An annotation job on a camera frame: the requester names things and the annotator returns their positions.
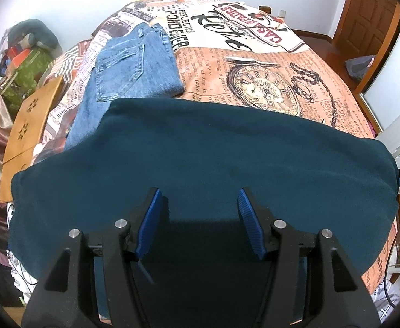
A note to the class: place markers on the orange cardboard box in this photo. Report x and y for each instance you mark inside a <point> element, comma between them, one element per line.
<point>20,56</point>

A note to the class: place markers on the blue jeans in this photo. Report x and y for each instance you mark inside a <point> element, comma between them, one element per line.
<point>128,65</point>

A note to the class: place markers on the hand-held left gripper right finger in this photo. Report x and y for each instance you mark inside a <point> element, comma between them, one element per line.
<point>251,225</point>

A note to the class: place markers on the printed bed blanket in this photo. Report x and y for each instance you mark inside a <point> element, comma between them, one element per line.
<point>254,61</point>

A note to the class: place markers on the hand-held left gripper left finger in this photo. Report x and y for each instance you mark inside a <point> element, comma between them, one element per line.
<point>148,225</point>

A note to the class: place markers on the wooden bedpost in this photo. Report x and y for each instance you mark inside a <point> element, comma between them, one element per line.
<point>265,9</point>

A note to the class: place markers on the dark green pants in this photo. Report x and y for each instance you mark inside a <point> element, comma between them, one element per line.
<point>203,150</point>

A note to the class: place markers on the grey cloth bundle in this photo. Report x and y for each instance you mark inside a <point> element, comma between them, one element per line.
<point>358,68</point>

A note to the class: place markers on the green storage bag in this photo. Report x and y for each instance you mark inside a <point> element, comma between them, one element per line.
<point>32,71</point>

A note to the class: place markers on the wooden bedside board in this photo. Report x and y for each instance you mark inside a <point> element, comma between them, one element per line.
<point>29,123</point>

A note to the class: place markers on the brown wooden door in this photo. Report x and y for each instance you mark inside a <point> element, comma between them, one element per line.
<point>367,10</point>

